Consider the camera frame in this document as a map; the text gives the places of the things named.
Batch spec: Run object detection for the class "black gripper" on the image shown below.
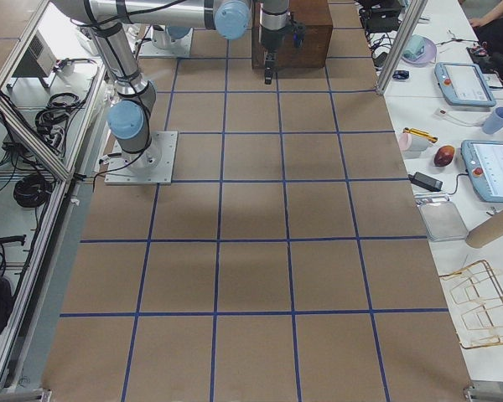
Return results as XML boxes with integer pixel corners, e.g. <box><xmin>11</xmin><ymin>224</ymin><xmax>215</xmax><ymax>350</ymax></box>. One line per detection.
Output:
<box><xmin>259</xmin><ymin>25</ymin><xmax>283</xmax><ymax>85</ymax></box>

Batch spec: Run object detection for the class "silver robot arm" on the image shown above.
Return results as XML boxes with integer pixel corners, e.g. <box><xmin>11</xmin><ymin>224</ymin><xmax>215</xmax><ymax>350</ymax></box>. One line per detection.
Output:
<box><xmin>54</xmin><ymin>1</ymin><xmax>252</xmax><ymax>171</ymax></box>
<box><xmin>152</xmin><ymin>25</ymin><xmax>192</xmax><ymax>49</ymax></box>

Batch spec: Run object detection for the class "dark wooden drawer cabinet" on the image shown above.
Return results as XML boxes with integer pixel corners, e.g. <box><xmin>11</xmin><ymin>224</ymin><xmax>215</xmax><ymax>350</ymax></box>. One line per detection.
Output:
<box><xmin>251</xmin><ymin>1</ymin><xmax>333</xmax><ymax>70</ymax></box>

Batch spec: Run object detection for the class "small blue black device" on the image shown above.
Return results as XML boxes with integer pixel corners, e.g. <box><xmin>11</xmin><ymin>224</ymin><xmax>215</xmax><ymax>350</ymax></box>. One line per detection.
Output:
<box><xmin>392</xmin><ymin>70</ymin><xmax>410</xmax><ymax>81</ymax></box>

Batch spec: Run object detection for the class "teal object on plate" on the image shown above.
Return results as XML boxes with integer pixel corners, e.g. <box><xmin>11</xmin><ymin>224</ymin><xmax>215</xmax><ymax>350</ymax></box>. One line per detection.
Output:
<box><xmin>402</xmin><ymin>34</ymin><xmax>425</xmax><ymax>61</ymax></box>

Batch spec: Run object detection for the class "lavender plate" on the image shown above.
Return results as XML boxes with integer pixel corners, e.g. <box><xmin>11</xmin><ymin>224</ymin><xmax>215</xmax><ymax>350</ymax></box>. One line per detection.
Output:
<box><xmin>402</xmin><ymin>35</ymin><xmax>437</xmax><ymax>67</ymax></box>

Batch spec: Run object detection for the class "pink plastic cup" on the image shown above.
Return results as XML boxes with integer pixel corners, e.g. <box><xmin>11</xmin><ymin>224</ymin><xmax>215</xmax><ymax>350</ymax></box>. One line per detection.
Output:
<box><xmin>398</xmin><ymin>132</ymin><xmax>433</xmax><ymax>152</ymax></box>

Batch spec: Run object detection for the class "white badge card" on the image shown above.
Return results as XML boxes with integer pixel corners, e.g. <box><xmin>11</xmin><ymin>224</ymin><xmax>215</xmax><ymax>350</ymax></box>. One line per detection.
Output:
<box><xmin>434</xmin><ymin>109</ymin><xmax>449</xmax><ymax>119</ymax></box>

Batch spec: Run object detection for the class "upper blue teach pendant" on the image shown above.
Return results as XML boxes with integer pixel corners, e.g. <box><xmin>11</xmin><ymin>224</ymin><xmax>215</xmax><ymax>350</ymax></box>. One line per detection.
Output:
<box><xmin>434</xmin><ymin>62</ymin><xmax>496</xmax><ymax>107</ymax></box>

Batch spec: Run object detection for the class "blue teach pendant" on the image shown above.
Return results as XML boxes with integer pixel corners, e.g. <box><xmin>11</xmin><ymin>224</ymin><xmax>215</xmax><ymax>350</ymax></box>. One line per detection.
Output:
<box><xmin>460</xmin><ymin>140</ymin><xmax>503</xmax><ymax>203</ymax></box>
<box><xmin>434</xmin><ymin>62</ymin><xmax>496</xmax><ymax>107</ymax></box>

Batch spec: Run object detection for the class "red brown mango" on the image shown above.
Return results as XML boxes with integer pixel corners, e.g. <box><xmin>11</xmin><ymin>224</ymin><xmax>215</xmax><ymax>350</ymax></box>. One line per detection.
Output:
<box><xmin>433</xmin><ymin>145</ymin><xmax>455</xmax><ymax>168</ymax></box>

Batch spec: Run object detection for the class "black power adapter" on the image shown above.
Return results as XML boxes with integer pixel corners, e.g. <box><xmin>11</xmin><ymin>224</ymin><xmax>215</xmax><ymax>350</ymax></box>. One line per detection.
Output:
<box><xmin>408</xmin><ymin>172</ymin><xmax>443</xmax><ymax>192</ymax></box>

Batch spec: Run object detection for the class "seated person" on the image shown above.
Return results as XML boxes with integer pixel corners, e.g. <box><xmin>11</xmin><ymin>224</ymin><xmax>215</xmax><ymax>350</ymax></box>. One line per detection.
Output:
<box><xmin>469</xmin><ymin>1</ymin><xmax>503</xmax><ymax>79</ymax></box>

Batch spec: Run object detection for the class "grey control box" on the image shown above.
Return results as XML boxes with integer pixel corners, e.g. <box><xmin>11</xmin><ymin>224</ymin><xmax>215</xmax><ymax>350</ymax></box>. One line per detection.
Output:
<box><xmin>12</xmin><ymin>30</ymin><xmax>58</xmax><ymax>89</ymax></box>

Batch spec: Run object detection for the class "silver metal tray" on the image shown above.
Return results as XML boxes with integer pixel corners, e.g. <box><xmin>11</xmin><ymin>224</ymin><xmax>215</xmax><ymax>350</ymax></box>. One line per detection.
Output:
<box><xmin>414</xmin><ymin>193</ymin><xmax>468</xmax><ymax>242</ymax></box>

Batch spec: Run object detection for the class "light blue plastic cup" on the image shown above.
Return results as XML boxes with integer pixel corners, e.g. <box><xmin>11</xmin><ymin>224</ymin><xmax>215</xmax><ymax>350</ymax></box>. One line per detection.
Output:
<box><xmin>482</xmin><ymin>106</ymin><xmax>503</xmax><ymax>135</ymax></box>

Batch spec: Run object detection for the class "lower blue teach pendant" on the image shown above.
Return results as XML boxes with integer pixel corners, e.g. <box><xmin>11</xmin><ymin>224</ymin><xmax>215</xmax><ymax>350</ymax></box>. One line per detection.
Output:
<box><xmin>460</xmin><ymin>140</ymin><xmax>503</xmax><ymax>203</ymax></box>

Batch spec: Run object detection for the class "brown cardboard tube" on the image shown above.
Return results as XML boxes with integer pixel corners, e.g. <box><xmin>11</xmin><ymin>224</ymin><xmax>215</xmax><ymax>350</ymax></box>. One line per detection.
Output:
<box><xmin>465</xmin><ymin>209</ymin><xmax>503</xmax><ymax>248</ymax></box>

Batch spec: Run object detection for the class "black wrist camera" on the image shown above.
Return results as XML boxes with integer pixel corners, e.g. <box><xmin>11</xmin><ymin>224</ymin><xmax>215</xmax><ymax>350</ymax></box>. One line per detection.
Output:
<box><xmin>293</xmin><ymin>23</ymin><xmax>306</xmax><ymax>49</ymax></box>

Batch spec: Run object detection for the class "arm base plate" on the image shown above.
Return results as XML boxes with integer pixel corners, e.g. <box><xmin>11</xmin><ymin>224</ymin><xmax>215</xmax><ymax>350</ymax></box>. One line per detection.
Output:
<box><xmin>138</xmin><ymin>25</ymin><xmax>193</xmax><ymax>59</ymax></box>
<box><xmin>104</xmin><ymin>131</ymin><xmax>178</xmax><ymax>185</ymax></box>

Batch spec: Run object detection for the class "aluminium frame post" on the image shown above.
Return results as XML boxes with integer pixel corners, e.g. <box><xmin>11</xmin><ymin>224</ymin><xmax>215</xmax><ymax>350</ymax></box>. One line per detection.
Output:
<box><xmin>376</xmin><ymin>0</ymin><xmax>428</xmax><ymax>95</ymax></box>

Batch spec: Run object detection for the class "coiled black cable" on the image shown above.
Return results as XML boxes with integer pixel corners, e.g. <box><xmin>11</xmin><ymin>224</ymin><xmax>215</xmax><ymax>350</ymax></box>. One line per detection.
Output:
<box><xmin>13</xmin><ymin>173</ymin><xmax>52</xmax><ymax>209</ymax></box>

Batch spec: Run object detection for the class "gold wire rack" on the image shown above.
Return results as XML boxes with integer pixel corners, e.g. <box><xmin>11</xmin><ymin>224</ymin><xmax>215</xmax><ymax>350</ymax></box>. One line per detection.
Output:
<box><xmin>439</xmin><ymin>260</ymin><xmax>503</xmax><ymax>350</ymax></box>

